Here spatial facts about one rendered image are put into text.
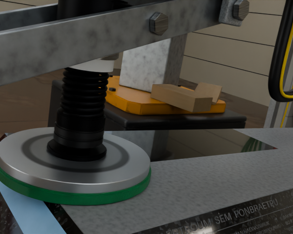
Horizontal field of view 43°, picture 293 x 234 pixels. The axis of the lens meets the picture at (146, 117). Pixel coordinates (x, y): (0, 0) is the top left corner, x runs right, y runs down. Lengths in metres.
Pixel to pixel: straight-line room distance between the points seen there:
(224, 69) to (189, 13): 6.65
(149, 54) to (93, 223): 1.07
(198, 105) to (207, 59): 6.27
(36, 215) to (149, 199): 0.14
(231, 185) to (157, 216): 0.18
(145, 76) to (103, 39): 1.00
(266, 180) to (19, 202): 0.39
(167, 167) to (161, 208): 0.14
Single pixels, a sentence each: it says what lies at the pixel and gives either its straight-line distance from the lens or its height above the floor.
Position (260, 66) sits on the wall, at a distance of 6.71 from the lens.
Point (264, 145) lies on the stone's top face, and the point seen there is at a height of 0.82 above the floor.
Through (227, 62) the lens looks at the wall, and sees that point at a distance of 7.15.
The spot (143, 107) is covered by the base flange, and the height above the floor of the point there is 0.77.
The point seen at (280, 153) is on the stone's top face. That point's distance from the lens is 0.82.
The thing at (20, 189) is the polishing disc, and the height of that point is 0.83.
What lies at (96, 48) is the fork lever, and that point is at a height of 1.00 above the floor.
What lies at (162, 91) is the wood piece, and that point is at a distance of 1.31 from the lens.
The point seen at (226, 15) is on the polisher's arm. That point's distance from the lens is 0.58.
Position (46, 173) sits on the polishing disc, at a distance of 0.46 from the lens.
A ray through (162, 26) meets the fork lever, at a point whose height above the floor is 1.04.
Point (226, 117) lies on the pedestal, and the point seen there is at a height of 0.74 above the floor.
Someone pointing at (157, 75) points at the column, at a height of 0.85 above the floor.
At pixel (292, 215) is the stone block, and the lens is 0.62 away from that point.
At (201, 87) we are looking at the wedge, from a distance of 1.56.
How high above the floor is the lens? 1.04
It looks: 14 degrees down
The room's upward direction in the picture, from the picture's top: 10 degrees clockwise
